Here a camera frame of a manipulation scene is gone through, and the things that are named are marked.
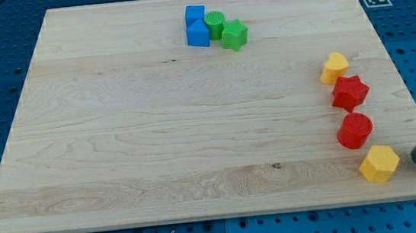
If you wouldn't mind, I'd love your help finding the yellow heart block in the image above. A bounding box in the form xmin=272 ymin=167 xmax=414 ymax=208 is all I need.
xmin=320 ymin=52 xmax=350 ymax=85

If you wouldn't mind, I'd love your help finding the blue triangle block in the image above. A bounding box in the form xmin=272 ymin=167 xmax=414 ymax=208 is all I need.
xmin=186 ymin=19 xmax=210 ymax=47

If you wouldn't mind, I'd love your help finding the red star block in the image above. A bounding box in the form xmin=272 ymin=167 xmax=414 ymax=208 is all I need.
xmin=332 ymin=75 xmax=370 ymax=113

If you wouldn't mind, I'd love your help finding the wooden board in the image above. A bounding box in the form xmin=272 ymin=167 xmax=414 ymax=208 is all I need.
xmin=0 ymin=0 xmax=416 ymax=233

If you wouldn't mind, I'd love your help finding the blue cube block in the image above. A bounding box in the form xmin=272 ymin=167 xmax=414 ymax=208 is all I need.
xmin=184 ymin=5 xmax=205 ymax=27

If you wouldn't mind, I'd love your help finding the red cylinder block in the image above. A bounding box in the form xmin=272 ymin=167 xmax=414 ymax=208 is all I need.
xmin=337 ymin=112 xmax=373 ymax=149

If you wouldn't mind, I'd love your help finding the yellow hexagon block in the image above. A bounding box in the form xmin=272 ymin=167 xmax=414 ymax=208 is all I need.
xmin=358 ymin=145 xmax=401 ymax=183

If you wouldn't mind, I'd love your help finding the green cylinder block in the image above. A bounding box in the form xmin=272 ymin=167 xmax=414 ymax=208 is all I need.
xmin=203 ymin=11 xmax=226 ymax=40

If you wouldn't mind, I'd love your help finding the green star block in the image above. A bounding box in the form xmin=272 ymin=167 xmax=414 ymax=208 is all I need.
xmin=221 ymin=19 xmax=248 ymax=52

